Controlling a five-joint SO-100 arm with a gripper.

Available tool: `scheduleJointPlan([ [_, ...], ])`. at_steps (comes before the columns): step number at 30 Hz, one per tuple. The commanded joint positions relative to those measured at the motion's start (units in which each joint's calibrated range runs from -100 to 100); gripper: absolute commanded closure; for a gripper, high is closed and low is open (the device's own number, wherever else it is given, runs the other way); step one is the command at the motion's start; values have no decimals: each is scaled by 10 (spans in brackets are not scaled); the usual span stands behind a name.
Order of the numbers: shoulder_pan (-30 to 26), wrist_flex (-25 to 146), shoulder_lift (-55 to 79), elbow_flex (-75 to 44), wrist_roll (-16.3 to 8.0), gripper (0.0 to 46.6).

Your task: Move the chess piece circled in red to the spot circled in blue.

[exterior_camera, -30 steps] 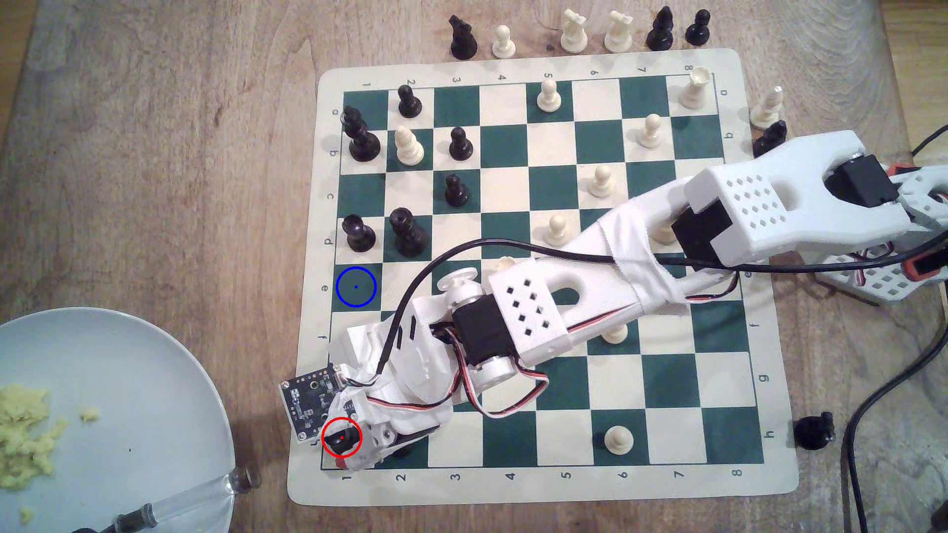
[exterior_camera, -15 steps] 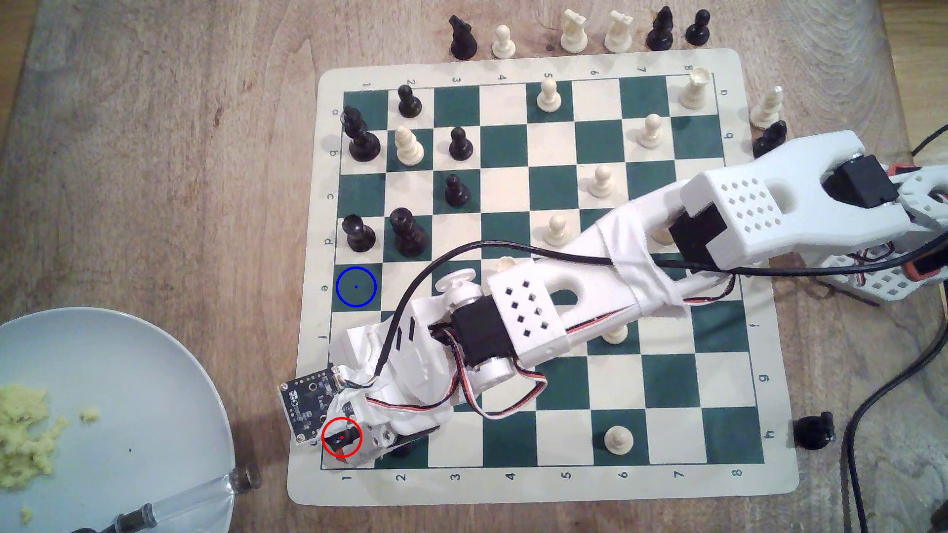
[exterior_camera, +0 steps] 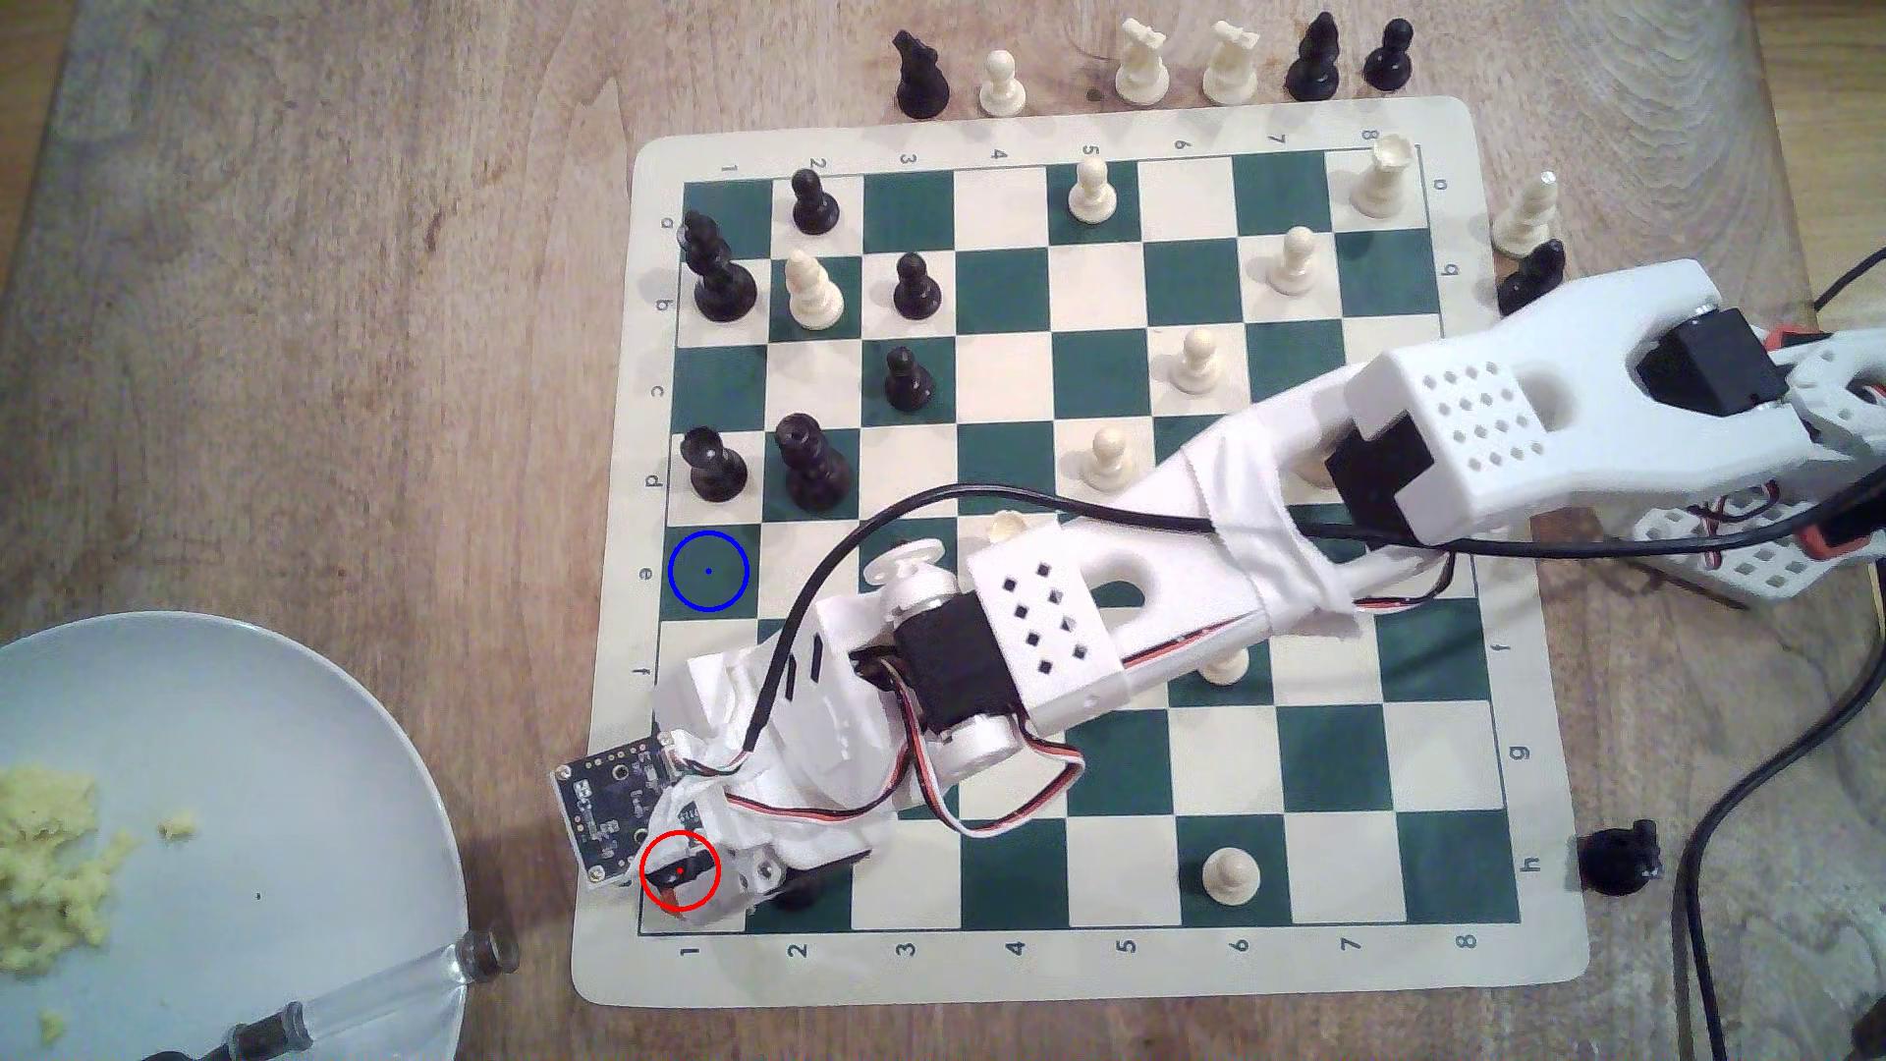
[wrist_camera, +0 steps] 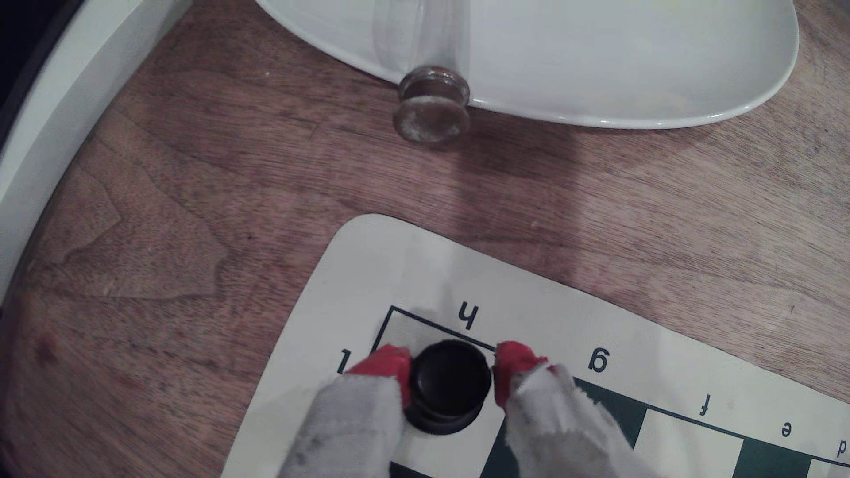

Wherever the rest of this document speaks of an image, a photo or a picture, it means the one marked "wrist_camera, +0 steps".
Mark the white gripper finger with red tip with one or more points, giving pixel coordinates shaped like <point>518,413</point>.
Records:
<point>558,431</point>
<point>352,425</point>

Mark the black chess piece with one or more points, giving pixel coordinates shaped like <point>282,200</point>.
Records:
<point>448,385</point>

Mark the green and white chess mat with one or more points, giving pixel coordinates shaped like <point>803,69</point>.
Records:
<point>372,279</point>

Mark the clear rod with wooden knob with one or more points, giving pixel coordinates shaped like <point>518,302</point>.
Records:
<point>431,106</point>

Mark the white ceramic dish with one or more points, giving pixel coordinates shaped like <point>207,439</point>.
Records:
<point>597,60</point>

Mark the white ledge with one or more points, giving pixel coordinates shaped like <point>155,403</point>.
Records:
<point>60,113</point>

